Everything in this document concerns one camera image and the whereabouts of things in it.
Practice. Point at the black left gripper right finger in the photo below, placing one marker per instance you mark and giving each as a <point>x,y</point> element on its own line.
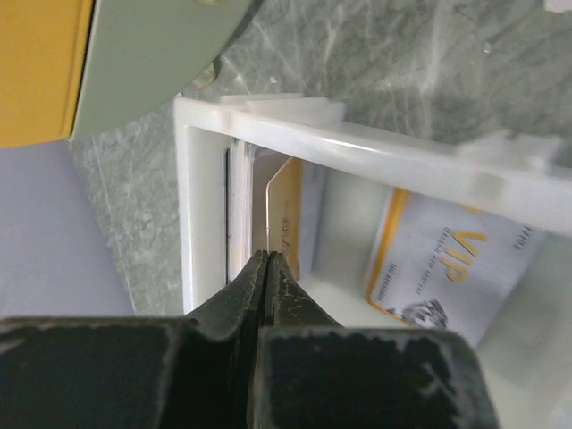
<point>312,372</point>

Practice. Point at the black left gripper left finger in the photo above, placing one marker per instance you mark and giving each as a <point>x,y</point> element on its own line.
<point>190,371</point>

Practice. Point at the gold VIP credit card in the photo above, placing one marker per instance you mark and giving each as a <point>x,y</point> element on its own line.
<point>283,213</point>

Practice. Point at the white card tray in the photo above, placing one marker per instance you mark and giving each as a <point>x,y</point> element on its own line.
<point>527,354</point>

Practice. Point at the white gold VIP card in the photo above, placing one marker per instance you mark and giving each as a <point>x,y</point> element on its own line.
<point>441,265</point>

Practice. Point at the round mini drawer cabinet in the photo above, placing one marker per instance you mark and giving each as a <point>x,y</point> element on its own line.
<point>75,69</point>

